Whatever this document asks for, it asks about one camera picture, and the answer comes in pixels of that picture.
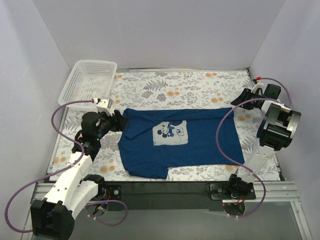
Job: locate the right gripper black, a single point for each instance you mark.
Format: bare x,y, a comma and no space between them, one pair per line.
249,96

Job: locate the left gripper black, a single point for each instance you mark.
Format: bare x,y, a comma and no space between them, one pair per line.
114,121

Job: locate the blue t shirt cartoon print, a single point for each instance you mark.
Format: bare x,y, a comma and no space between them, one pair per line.
155,140

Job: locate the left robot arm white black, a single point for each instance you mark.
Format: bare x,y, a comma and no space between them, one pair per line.
54,216

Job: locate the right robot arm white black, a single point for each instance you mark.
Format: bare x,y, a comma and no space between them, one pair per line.
275,132

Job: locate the white plastic perforated basket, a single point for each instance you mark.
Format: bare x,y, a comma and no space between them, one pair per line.
88,79

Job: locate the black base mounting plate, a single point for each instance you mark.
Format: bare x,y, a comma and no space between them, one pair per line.
173,195

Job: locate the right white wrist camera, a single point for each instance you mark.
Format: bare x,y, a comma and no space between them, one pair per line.
258,83

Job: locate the aluminium frame rail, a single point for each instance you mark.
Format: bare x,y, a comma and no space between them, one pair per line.
276,191

